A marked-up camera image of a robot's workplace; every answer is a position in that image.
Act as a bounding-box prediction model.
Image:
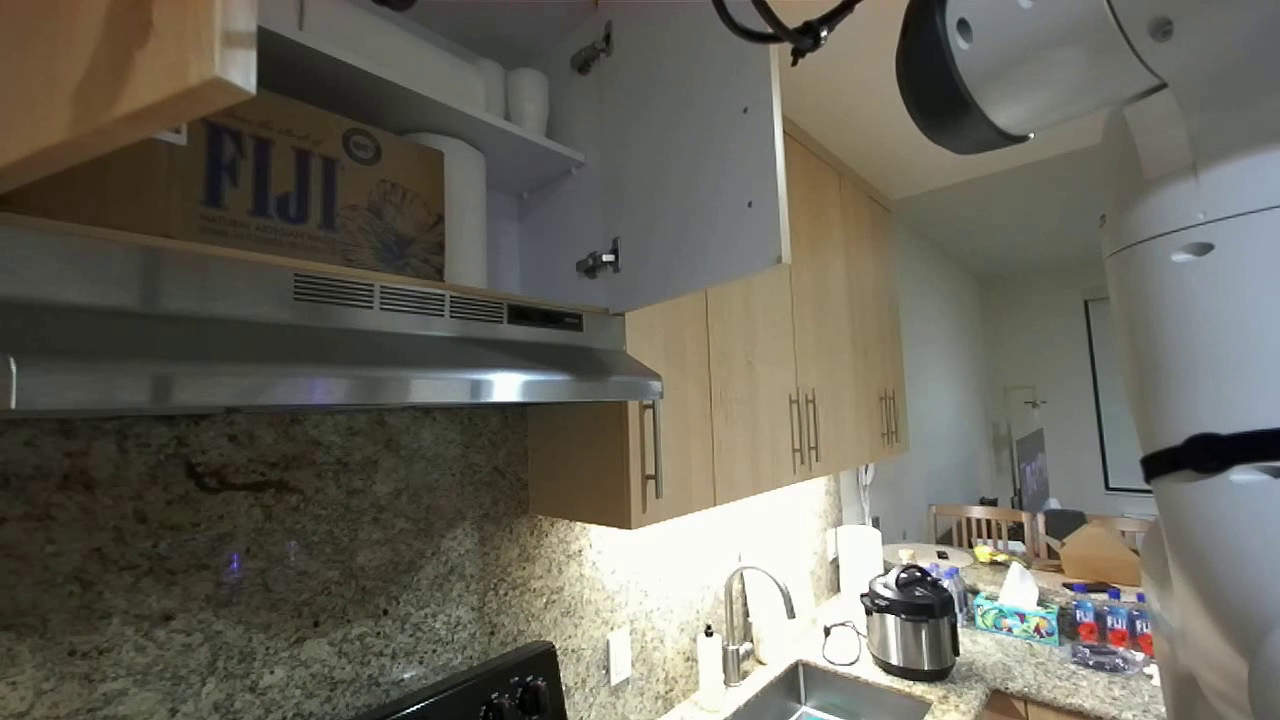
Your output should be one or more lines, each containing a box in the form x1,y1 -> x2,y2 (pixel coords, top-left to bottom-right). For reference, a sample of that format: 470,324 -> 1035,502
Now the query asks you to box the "black velcro strap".
1135,426 -> 1280,489

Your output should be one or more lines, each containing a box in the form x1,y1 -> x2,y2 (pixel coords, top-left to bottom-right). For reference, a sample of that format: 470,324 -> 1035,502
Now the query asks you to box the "narrow wooden wall cabinet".
841,171 -> 916,473

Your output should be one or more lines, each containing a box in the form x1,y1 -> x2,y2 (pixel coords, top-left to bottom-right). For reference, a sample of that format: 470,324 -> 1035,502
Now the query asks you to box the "chrome kitchen faucet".
716,561 -> 804,688

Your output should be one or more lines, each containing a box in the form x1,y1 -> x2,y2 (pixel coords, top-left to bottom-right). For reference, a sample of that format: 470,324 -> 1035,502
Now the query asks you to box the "white paper towel roll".
402,130 -> 494,296

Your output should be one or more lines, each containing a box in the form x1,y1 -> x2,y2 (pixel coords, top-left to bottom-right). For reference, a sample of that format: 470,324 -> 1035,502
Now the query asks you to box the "white roll on stand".
827,461 -> 886,610

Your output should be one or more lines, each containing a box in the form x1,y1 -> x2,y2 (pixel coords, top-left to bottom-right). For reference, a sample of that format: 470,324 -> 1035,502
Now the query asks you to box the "stainless steel sink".
724,655 -> 934,720

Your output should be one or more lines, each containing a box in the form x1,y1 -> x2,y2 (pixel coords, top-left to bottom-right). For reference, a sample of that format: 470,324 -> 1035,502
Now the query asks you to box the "brown paper bag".
1056,515 -> 1148,593

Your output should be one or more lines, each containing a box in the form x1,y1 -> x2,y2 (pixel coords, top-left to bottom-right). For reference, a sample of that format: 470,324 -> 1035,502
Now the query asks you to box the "stainless steel range hood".
0,216 -> 667,419

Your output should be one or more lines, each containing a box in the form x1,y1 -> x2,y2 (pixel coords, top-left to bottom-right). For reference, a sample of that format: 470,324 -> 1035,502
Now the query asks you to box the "black stove top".
351,636 -> 572,720

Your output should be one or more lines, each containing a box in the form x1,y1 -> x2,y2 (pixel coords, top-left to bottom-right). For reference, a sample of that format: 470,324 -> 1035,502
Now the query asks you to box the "white soap bottle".
693,616 -> 729,701

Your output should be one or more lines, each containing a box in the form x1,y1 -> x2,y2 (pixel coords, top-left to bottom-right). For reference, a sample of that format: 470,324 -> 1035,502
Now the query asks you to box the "wooden single-handle wall cabinet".
521,285 -> 718,531

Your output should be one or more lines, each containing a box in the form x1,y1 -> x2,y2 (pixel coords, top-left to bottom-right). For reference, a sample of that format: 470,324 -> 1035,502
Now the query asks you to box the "plastic water bottle red label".
1065,586 -> 1101,673
1097,586 -> 1131,676
1124,589 -> 1165,676

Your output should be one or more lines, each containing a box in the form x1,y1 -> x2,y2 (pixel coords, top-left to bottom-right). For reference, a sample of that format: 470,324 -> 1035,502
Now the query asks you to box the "brown Fiji cardboard box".
0,93 -> 448,285

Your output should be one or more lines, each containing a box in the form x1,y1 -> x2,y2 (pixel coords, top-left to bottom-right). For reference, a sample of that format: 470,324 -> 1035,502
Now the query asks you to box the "white cabinet shelf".
254,24 -> 588,196

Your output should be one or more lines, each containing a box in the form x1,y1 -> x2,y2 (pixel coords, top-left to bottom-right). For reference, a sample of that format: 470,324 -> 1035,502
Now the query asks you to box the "white wall outlet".
604,624 -> 637,691

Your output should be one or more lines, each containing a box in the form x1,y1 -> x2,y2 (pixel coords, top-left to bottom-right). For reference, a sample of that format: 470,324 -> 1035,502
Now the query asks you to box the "wooden dining chair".
928,502 -> 1059,563

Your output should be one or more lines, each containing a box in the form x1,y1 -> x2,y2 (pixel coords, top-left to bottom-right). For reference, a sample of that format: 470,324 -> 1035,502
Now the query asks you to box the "white paper cup stack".
500,64 -> 554,139

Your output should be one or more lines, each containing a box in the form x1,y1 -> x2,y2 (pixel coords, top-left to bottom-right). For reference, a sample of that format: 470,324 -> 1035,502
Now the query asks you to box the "white-lined wooden cabinet body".
253,0 -> 623,319

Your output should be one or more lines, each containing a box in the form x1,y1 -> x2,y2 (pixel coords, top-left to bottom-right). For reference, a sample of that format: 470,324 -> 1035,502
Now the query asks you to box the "wooden cabinet door white inside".
592,0 -> 790,317

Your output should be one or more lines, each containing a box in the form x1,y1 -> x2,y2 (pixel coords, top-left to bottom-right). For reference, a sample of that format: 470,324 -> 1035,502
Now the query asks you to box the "wooden two-door wall cabinet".
701,123 -> 855,509

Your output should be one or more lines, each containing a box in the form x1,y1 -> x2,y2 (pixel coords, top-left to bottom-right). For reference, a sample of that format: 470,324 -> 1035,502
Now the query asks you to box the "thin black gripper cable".
706,0 -> 869,67

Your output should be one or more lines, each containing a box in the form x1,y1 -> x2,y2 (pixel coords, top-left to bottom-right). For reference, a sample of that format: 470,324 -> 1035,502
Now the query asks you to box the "silver black pressure cooker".
855,561 -> 965,686

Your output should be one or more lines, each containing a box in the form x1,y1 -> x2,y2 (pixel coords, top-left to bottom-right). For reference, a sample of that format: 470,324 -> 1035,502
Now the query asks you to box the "teal tissue box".
969,555 -> 1068,646

